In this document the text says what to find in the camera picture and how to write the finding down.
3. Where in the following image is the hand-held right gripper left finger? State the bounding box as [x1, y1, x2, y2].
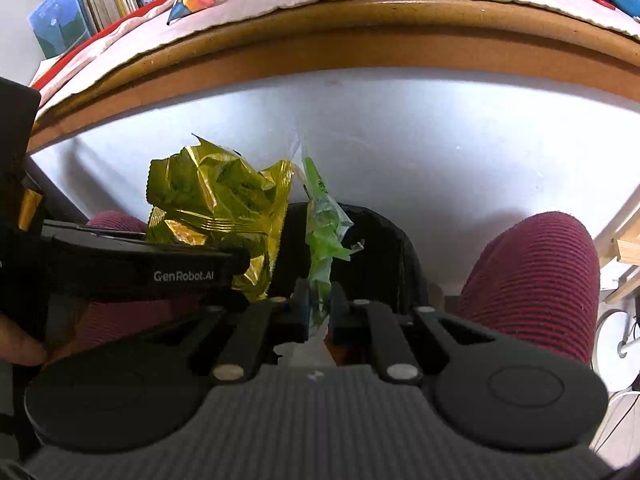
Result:
[145, 280, 311, 383]

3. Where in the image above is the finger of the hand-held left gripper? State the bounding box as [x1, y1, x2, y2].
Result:
[42, 220, 149, 244]

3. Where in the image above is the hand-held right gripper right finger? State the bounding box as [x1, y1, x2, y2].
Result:
[327, 282, 486, 386]

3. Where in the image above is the black trash bin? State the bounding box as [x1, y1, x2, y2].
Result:
[272, 202, 431, 366]

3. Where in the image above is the green clear plastic bag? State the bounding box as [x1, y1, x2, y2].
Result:
[287, 132, 366, 333]

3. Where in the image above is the gold foil wrapper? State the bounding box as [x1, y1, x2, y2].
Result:
[145, 134, 296, 303]

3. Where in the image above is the person's left hand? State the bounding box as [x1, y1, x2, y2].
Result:
[0, 310, 49, 367]

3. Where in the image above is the folded pink cloth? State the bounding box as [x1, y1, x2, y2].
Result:
[37, 7, 173, 108]

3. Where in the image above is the person's right leg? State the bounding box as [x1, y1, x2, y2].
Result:
[457, 211, 601, 366]

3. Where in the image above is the red box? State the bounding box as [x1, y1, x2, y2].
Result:
[30, 0, 171, 88]

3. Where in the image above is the large blue book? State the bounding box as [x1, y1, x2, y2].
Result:
[27, 0, 97, 59]

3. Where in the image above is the colourful snack packet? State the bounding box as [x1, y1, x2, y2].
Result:
[167, 0, 226, 26]

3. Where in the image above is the white round appliance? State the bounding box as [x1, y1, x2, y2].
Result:
[592, 310, 640, 393]

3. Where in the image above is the wooden rack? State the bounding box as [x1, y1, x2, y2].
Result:
[595, 200, 640, 306]

